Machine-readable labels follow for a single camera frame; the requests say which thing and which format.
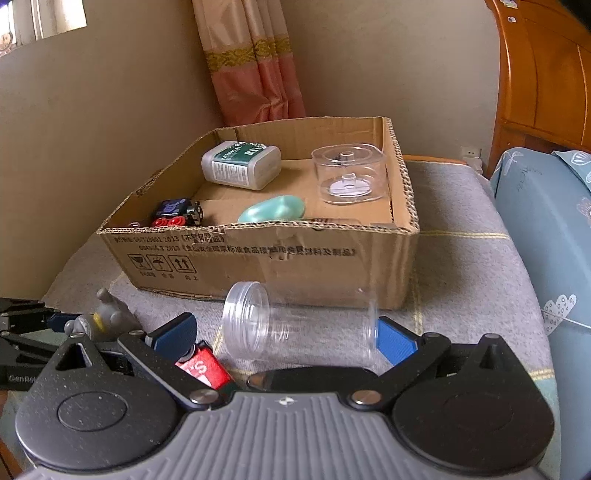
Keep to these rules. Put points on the window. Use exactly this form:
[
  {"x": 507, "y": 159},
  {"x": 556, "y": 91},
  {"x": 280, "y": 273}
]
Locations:
[{"x": 46, "y": 18}]

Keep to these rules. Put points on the brown cardboard box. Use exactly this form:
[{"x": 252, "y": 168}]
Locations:
[{"x": 300, "y": 272}]

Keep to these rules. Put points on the black oval case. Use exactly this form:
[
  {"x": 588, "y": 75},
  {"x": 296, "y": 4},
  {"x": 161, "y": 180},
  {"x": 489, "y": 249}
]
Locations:
[{"x": 314, "y": 378}]

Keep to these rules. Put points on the pink curtain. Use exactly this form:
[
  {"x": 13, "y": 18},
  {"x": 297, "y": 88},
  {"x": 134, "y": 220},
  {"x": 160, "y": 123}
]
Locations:
[{"x": 249, "y": 69}]

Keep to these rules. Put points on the plaid grey green tablecloth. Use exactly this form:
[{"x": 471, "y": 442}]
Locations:
[{"x": 461, "y": 277}]

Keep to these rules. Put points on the clear round plastic container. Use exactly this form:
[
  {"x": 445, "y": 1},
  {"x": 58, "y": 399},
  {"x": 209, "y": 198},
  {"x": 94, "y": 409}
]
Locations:
[{"x": 351, "y": 184}]

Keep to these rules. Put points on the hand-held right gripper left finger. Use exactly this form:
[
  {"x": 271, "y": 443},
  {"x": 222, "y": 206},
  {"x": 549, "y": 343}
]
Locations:
[{"x": 178, "y": 336}]

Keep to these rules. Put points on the white wall charger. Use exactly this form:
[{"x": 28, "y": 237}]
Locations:
[{"x": 472, "y": 159}]

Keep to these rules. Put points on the black cube robot toy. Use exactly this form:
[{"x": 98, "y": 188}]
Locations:
[{"x": 171, "y": 210}]

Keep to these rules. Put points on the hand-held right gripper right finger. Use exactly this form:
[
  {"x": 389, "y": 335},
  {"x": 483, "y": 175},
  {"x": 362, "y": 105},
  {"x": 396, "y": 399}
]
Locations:
[{"x": 397, "y": 341}]

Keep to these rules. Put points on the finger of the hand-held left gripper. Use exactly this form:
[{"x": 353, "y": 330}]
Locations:
[
  {"x": 62, "y": 322},
  {"x": 27, "y": 348}
]

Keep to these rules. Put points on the clear plastic jar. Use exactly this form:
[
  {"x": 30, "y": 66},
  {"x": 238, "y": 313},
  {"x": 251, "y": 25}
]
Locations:
[{"x": 244, "y": 323}]

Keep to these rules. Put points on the grey figure toy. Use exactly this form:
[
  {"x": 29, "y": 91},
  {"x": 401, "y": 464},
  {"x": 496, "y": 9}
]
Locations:
[{"x": 108, "y": 318}]

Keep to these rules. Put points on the white green-label bottle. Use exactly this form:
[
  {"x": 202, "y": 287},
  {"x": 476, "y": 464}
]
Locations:
[{"x": 240, "y": 170}]

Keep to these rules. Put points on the red cube robot toy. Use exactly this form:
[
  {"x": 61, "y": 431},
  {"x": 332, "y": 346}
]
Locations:
[{"x": 207, "y": 371}]

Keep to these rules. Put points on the blue floral pillow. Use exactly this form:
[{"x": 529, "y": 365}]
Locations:
[{"x": 575, "y": 168}]

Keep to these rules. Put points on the small round windowsill ornament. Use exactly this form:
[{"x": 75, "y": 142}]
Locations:
[{"x": 4, "y": 41}]

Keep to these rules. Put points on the wooden bed headboard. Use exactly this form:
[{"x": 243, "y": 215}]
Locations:
[{"x": 545, "y": 69}]

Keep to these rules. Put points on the mint green oval case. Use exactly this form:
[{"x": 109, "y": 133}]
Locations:
[{"x": 272, "y": 212}]

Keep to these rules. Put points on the blue floral bedsheet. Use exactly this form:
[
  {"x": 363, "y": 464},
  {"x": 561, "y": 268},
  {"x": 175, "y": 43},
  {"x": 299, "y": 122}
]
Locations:
[{"x": 554, "y": 258}]

